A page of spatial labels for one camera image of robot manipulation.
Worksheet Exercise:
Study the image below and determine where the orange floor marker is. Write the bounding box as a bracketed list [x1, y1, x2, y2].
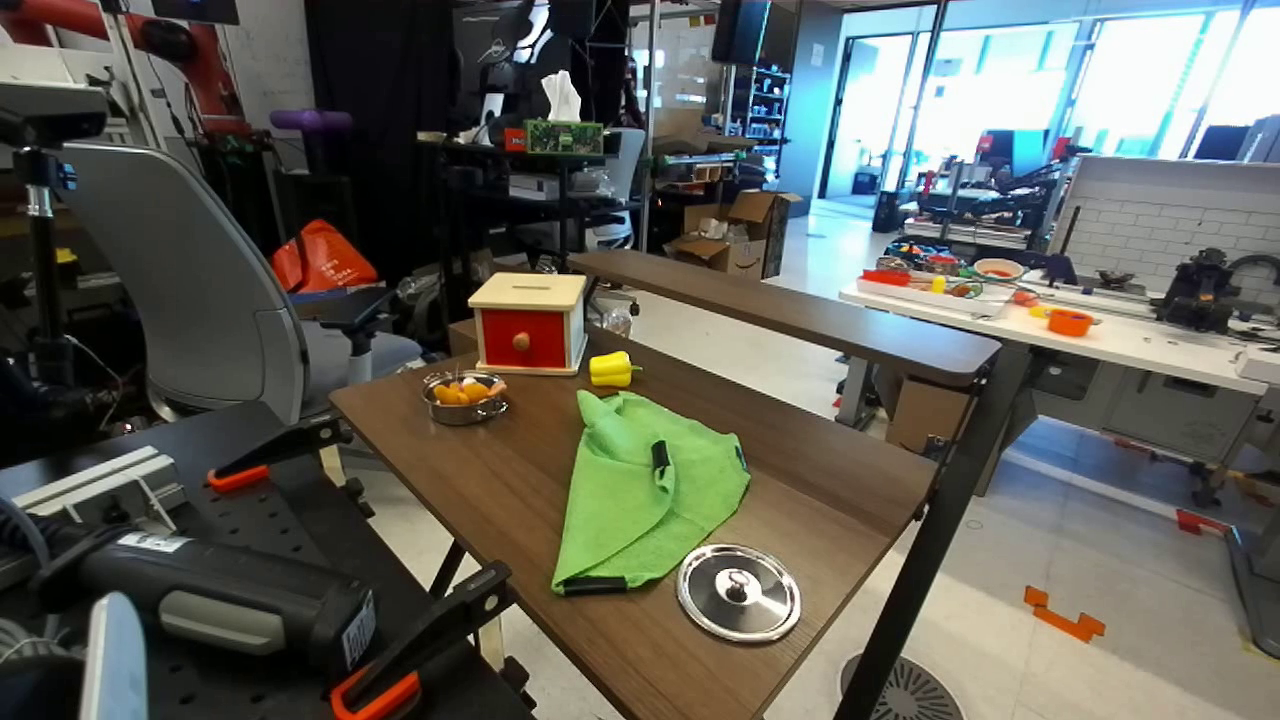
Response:
[1021, 584, 1107, 647]

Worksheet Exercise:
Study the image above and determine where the silver pot lid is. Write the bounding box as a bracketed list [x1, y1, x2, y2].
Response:
[672, 542, 808, 647]

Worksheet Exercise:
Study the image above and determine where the orange bag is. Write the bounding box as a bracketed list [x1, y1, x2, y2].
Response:
[268, 216, 385, 300]

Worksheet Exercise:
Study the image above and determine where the grey office chair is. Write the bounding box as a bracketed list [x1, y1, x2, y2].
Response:
[57, 140, 430, 429]

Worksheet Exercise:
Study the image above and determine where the white flat bar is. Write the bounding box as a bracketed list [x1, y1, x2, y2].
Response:
[13, 443, 180, 518]

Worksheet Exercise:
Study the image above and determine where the round floor drain cover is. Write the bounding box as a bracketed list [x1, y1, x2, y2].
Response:
[839, 654, 967, 720]

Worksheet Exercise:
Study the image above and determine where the dark brown long desk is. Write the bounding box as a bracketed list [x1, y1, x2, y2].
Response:
[568, 250, 1005, 393]

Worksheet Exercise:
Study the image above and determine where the green rag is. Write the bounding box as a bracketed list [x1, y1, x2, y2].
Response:
[547, 388, 756, 600]

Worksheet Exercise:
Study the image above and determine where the black camera on stand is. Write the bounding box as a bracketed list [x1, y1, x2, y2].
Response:
[0, 79, 112, 405]

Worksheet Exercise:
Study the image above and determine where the small bowl with fruit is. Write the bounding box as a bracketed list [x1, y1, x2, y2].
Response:
[418, 367, 516, 433]

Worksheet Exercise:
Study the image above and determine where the yellow block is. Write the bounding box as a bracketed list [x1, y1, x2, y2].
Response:
[582, 348, 641, 393]

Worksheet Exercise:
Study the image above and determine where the orange bowl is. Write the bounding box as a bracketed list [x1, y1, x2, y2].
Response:
[1043, 306, 1100, 342]

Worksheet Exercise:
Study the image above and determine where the black clamp orange handle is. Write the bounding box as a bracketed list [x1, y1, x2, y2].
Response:
[322, 559, 518, 720]
[198, 413, 353, 501]

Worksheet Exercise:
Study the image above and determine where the black machine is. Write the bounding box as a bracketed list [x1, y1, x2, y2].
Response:
[1153, 244, 1252, 336]

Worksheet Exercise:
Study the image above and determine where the red floor marker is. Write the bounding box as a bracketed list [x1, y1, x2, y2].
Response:
[1170, 505, 1232, 542]

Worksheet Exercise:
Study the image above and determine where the black table leg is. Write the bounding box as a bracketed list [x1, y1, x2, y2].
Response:
[832, 342, 1038, 720]

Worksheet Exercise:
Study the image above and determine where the wooden box red drawer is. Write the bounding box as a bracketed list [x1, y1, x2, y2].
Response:
[465, 273, 592, 381]

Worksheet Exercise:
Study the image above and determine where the white table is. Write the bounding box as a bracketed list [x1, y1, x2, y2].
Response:
[839, 266, 1280, 405]

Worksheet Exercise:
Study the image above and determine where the white partition panel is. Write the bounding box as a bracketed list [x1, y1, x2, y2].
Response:
[1052, 153, 1280, 292]

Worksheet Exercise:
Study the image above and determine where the cardboard box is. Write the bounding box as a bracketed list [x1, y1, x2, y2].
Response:
[723, 188, 792, 250]
[664, 231, 772, 280]

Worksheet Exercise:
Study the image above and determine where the black perforated board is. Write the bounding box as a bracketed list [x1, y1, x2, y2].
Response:
[0, 397, 535, 720]

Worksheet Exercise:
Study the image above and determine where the orange toy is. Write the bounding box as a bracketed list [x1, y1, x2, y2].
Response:
[430, 376, 504, 413]

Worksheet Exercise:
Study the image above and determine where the black handheld device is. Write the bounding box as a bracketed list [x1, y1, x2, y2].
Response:
[76, 530, 385, 678]

